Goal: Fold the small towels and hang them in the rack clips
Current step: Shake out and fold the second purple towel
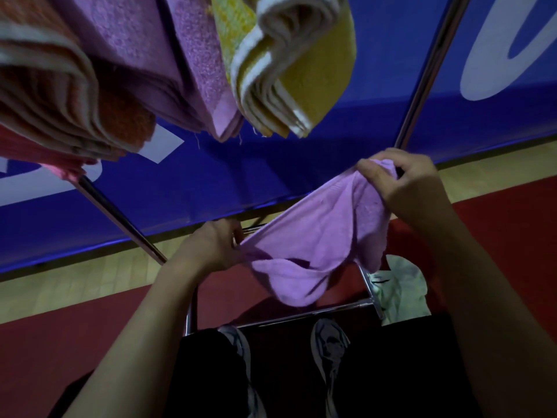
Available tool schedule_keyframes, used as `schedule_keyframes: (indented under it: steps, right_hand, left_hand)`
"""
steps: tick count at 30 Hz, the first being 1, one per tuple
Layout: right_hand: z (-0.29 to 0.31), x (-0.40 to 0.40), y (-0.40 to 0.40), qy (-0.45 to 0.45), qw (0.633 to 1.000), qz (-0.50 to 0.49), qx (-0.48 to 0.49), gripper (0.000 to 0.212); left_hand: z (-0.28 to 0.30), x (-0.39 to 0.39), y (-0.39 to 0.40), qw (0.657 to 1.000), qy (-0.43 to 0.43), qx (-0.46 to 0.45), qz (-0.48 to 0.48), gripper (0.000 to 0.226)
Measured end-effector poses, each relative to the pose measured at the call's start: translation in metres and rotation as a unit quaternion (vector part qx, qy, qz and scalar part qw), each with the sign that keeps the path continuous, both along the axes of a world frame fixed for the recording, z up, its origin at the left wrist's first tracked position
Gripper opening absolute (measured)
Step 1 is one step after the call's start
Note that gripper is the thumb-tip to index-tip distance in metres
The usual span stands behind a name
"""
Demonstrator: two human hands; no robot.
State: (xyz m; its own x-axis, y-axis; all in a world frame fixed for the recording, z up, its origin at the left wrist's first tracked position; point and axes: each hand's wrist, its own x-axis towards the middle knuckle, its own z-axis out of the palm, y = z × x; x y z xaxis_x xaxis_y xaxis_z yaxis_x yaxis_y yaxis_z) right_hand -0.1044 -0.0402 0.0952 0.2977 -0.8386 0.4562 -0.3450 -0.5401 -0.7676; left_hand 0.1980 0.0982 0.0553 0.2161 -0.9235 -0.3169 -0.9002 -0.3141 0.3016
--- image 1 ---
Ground orange patterned towel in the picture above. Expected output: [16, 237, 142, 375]
[0, 0, 157, 161]

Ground person's left grey shoe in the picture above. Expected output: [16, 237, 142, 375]
[217, 325, 267, 418]

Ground person's right forearm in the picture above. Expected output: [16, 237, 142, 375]
[422, 206, 557, 418]

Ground pale green towel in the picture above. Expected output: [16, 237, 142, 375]
[370, 254, 432, 326]

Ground purple towel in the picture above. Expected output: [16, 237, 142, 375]
[239, 158, 399, 308]
[48, 0, 244, 143]

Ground pink towel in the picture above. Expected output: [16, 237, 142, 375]
[0, 124, 99, 183]

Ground person's left hand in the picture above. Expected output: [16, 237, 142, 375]
[167, 218, 245, 280]

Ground blue banner with white print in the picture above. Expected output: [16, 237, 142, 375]
[0, 0, 557, 275]

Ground person's grey shoe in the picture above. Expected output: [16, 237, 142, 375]
[310, 318, 351, 418]
[217, 325, 267, 418]

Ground person's black trousers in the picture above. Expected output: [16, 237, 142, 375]
[48, 311, 484, 418]

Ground person's right grey shoe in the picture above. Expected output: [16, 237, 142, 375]
[310, 318, 351, 418]

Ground person's right hand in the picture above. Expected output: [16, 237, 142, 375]
[355, 147, 457, 235]

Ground person's left forearm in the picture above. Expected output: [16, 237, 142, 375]
[63, 263, 205, 418]

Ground yellow white cloth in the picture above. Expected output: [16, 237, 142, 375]
[211, 0, 357, 139]

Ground metal drying rack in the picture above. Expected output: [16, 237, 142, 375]
[69, 0, 473, 337]

